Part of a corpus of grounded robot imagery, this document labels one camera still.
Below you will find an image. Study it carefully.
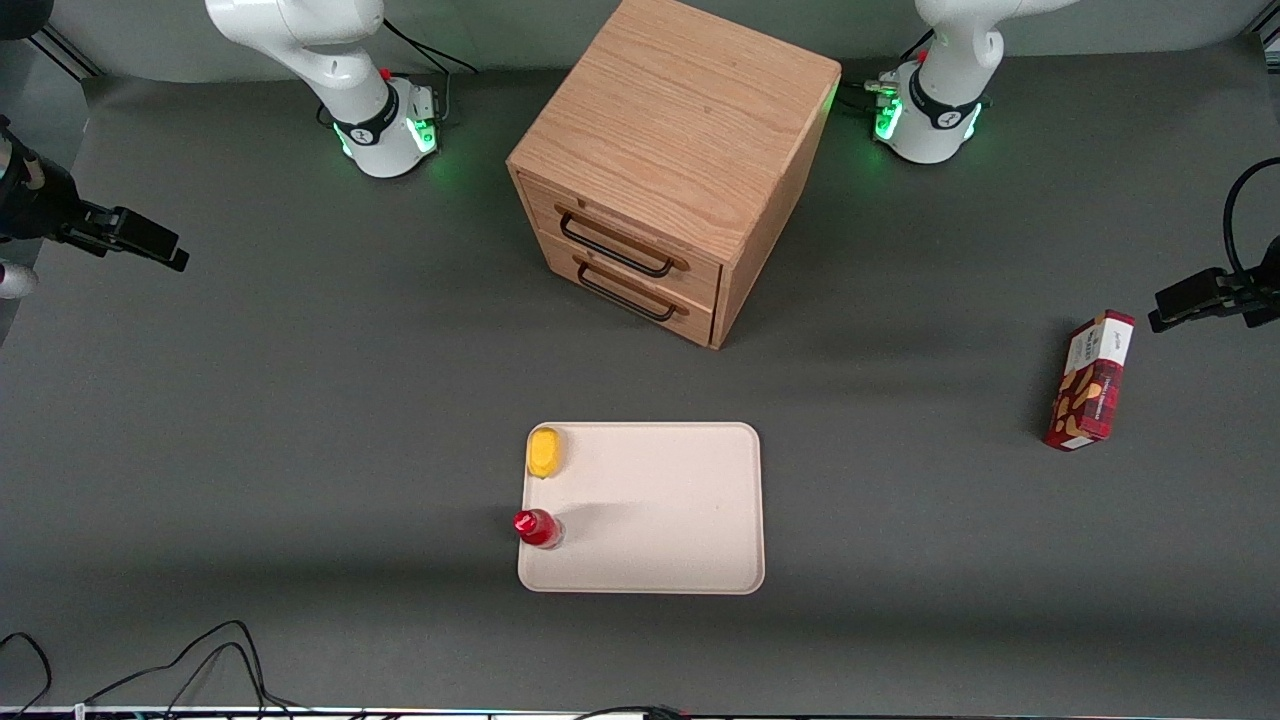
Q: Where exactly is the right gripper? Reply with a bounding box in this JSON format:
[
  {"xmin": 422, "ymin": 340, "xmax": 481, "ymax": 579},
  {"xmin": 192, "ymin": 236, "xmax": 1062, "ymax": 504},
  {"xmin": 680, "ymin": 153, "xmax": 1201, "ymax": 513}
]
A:
[{"xmin": 0, "ymin": 120, "xmax": 190, "ymax": 299}]

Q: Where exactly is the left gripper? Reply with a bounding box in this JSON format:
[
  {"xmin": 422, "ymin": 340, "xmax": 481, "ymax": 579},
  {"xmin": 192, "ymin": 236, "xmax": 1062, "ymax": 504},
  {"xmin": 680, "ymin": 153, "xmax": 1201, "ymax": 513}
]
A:
[{"xmin": 1148, "ymin": 235, "xmax": 1280, "ymax": 334}]

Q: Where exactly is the black metal drawer handle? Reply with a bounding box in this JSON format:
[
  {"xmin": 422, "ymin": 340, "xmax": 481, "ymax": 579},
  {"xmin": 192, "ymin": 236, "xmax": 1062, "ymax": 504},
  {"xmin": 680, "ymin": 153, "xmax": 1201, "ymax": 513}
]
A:
[
  {"xmin": 555, "ymin": 203, "xmax": 691, "ymax": 280},
  {"xmin": 573, "ymin": 258, "xmax": 691, "ymax": 324}
]

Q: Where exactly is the wooden drawer with black handle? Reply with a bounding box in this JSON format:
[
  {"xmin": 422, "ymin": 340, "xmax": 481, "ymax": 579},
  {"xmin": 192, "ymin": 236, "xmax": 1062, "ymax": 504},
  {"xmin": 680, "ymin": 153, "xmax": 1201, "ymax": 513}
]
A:
[
  {"xmin": 517, "ymin": 172, "xmax": 723, "ymax": 303},
  {"xmin": 538, "ymin": 232, "xmax": 720, "ymax": 349}
]

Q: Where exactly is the wooden drawer cabinet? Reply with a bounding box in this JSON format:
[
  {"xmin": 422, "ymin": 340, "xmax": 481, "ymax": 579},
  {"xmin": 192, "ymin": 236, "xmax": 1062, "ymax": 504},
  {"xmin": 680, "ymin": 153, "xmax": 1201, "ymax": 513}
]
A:
[{"xmin": 507, "ymin": 0, "xmax": 842, "ymax": 350}]

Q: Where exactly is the red snack box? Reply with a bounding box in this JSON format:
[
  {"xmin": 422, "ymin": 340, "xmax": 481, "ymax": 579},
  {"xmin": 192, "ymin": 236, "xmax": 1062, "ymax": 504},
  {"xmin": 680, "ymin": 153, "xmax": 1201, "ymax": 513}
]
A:
[{"xmin": 1044, "ymin": 310, "xmax": 1137, "ymax": 452}]

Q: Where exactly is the yellow lemon-shaped item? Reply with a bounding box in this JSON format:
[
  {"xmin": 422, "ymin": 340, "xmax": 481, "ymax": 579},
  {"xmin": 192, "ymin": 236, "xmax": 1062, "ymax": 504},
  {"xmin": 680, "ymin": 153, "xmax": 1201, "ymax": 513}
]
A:
[{"xmin": 526, "ymin": 427, "xmax": 564, "ymax": 481}]

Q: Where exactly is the small red bottle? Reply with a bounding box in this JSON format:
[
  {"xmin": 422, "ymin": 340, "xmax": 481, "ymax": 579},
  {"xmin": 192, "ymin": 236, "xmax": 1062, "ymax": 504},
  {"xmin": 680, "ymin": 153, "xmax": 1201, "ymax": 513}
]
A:
[{"xmin": 513, "ymin": 508, "xmax": 565, "ymax": 551}]

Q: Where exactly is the beige plastic tray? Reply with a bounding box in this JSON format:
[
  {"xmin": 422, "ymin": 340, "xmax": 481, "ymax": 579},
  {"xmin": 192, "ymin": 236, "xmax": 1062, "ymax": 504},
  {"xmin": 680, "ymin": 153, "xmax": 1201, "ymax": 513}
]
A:
[{"xmin": 517, "ymin": 422, "xmax": 766, "ymax": 596}]

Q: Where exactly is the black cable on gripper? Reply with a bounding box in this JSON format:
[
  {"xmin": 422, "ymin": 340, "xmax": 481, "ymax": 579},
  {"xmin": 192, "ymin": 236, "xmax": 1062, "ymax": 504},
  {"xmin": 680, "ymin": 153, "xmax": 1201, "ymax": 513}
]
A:
[{"xmin": 1223, "ymin": 157, "xmax": 1280, "ymax": 293}]

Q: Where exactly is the grey aluminium frame rail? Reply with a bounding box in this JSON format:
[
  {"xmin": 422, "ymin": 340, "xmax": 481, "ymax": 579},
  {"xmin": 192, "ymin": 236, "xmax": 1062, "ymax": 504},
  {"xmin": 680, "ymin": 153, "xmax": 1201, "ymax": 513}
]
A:
[{"xmin": 28, "ymin": 24, "xmax": 103, "ymax": 83}]

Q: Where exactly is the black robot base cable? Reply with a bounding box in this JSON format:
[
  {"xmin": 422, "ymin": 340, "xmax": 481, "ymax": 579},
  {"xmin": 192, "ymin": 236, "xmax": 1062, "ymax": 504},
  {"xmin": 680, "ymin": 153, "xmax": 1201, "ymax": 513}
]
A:
[
  {"xmin": 384, "ymin": 17, "xmax": 481, "ymax": 127},
  {"xmin": 838, "ymin": 30, "xmax": 936, "ymax": 114}
]

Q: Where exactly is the black loose cable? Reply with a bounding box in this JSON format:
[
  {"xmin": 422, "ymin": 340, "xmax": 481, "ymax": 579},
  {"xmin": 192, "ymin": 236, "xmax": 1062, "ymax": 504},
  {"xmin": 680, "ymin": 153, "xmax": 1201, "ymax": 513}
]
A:
[
  {"xmin": 572, "ymin": 704, "xmax": 693, "ymax": 720},
  {"xmin": 85, "ymin": 620, "xmax": 301, "ymax": 717},
  {"xmin": 0, "ymin": 631, "xmax": 53, "ymax": 716}
]

